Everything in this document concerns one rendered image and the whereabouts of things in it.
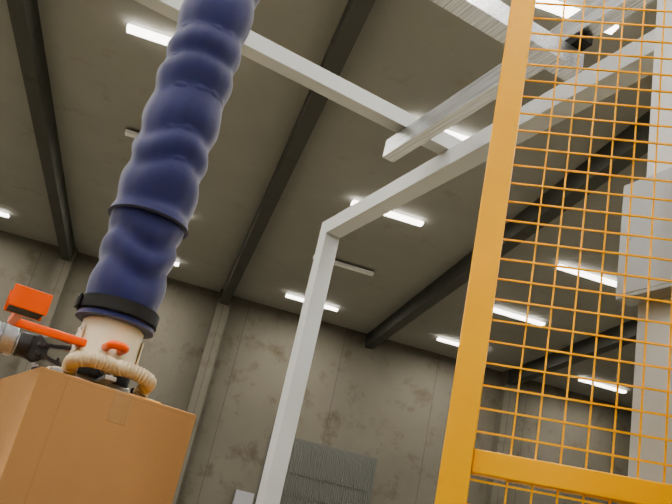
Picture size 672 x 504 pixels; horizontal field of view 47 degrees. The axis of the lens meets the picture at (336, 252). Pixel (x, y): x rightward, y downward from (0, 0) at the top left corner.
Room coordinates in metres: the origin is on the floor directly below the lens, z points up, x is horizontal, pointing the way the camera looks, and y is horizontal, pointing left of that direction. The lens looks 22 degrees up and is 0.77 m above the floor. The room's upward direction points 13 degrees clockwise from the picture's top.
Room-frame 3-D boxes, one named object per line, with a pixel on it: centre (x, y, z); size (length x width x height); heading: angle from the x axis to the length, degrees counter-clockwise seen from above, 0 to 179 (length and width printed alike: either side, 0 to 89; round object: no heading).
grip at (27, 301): (1.76, 0.66, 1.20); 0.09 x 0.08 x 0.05; 115
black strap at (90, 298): (2.14, 0.56, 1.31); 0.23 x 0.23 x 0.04
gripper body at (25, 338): (2.31, 0.81, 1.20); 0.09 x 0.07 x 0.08; 115
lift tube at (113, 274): (2.14, 0.56, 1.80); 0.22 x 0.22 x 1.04
